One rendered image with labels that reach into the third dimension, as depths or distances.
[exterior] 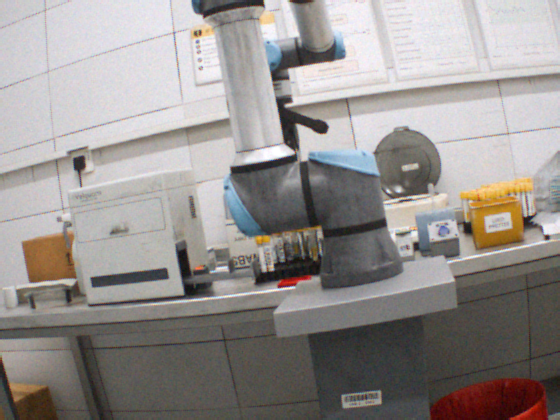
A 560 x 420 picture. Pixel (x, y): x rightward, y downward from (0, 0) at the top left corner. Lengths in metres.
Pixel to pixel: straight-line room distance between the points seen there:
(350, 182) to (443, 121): 1.05
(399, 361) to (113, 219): 0.82
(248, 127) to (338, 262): 0.27
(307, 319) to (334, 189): 0.24
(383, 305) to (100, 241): 0.86
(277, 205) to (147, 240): 0.54
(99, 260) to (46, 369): 1.03
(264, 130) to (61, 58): 1.42
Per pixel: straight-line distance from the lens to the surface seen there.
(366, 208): 1.21
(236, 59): 1.22
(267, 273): 1.71
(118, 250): 1.71
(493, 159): 2.23
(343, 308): 1.08
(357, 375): 1.22
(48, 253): 2.20
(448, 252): 1.57
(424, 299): 1.08
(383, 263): 1.22
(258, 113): 1.22
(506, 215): 1.62
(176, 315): 1.64
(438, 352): 2.31
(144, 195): 1.67
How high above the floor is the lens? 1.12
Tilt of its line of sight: 3 degrees down
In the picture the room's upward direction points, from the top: 10 degrees counter-clockwise
